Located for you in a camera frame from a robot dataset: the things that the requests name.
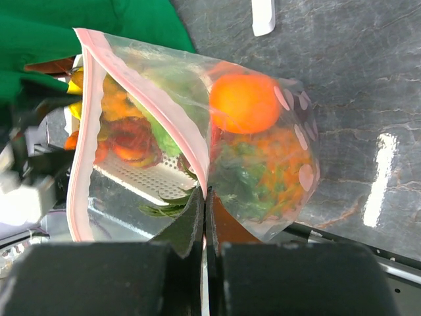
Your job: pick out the orange toy pineapple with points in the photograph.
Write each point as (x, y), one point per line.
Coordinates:
(257, 177)

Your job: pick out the green toy lettuce leaf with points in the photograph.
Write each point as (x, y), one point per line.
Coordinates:
(186, 89)

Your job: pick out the red toy lobster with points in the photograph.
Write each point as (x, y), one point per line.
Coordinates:
(131, 140)

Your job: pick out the white perforated plastic basket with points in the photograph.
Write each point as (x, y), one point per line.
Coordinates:
(112, 179)

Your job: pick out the orange toy ginger root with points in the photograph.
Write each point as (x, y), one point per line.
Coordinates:
(115, 104)

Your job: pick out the clear pink zip top bag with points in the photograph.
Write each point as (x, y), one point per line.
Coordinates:
(122, 220)

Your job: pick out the green shirt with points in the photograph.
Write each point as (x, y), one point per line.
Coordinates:
(34, 32)

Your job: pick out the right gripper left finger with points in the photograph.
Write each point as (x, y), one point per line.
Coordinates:
(158, 277)

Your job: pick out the toy orange fruit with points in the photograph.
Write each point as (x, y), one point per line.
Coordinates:
(245, 103)

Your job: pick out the white clothes rack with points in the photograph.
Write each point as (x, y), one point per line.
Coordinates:
(263, 17)

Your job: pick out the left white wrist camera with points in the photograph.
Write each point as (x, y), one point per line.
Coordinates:
(23, 203)

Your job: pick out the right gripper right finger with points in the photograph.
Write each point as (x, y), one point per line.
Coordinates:
(247, 277)

